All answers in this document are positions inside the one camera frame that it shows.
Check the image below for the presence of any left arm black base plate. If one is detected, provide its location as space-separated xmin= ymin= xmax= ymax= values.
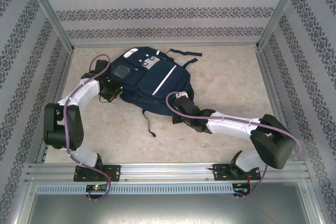
xmin=73 ymin=164 xmax=121 ymax=182

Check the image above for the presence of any grey metal sheet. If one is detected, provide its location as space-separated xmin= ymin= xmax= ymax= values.
xmin=26 ymin=192 xmax=320 ymax=224

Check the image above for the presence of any aluminium side rail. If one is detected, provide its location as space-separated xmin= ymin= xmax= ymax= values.
xmin=36 ymin=50 xmax=75 ymax=164
xmin=257 ymin=48 xmax=299 ymax=162

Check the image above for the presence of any aluminium back rail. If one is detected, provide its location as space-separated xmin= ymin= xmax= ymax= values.
xmin=73 ymin=41 xmax=259 ymax=49

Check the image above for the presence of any aluminium mounting rail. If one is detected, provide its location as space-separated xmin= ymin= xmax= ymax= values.
xmin=25 ymin=162 xmax=313 ymax=183

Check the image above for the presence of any slotted grey cable duct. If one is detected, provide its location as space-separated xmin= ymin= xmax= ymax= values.
xmin=35 ymin=184 xmax=234 ymax=195

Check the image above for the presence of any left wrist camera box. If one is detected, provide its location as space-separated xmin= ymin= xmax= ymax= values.
xmin=93 ymin=60 xmax=110 ymax=76

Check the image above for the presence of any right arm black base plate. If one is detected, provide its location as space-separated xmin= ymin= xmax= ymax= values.
xmin=212 ymin=163 xmax=262 ymax=182

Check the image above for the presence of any aluminium frame post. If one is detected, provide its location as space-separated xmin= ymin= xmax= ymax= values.
xmin=22 ymin=0 xmax=75 ymax=52
xmin=256 ymin=0 xmax=307 ymax=49

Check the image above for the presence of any navy blue backpack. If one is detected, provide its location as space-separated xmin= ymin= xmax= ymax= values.
xmin=106 ymin=47 xmax=203 ymax=138

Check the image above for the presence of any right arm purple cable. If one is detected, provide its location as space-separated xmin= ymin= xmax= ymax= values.
xmin=165 ymin=91 xmax=302 ymax=200

